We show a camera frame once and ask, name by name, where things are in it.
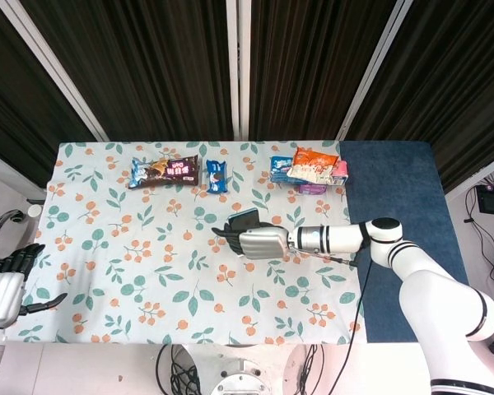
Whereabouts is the orange and white snack bag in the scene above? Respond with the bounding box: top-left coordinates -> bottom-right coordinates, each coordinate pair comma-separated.
287,146 -> 340,185

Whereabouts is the white slanted frame post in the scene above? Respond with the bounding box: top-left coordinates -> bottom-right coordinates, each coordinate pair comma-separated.
335,0 -> 415,141
0,0 -> 108,143

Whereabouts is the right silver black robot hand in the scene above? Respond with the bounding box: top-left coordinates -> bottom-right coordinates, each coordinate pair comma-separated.
212,221 -> 290,261

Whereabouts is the floral orange fruit tablecloth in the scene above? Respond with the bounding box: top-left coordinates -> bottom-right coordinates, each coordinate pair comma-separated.
18,140 -> 370,346

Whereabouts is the white upright frame post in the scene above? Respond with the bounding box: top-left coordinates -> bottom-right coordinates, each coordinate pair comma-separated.
225,0 -> 252,141

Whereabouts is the black pleated curtain panel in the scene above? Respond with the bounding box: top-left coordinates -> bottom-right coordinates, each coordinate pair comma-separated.
249,0 -> 396,141
20,0 -> 234,141
0,0 -> 96,174
345,0 -> 494,193

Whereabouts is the brown chocolate snack bag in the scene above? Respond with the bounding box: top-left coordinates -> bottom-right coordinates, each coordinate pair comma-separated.
127,154 -> 201,190

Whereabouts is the chrome metal handle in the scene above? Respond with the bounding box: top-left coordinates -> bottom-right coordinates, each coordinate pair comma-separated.
0,208 -> 26,248

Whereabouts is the dark blue table mat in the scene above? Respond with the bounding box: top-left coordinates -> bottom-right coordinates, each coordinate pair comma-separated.
338,140 -> 485,343

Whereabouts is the blue cookie packet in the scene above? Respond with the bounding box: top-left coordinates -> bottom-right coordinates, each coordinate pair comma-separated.
205,159 -> 230,195

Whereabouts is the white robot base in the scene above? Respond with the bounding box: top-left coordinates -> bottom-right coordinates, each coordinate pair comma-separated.
209,357 -> 273,395

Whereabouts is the black smartphone with blue frame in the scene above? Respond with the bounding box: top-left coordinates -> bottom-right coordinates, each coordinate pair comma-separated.
226,207 -> 261,231

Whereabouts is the black cable bundle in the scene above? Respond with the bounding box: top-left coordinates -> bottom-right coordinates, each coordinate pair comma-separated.
298,344 -> 326,395
155,344 -> 203,395

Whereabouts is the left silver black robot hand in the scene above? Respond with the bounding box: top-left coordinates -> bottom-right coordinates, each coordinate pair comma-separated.
0,243 -> 68,329

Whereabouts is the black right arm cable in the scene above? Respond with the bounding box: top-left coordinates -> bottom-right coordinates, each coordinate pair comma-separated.
291,246 -> 374,395

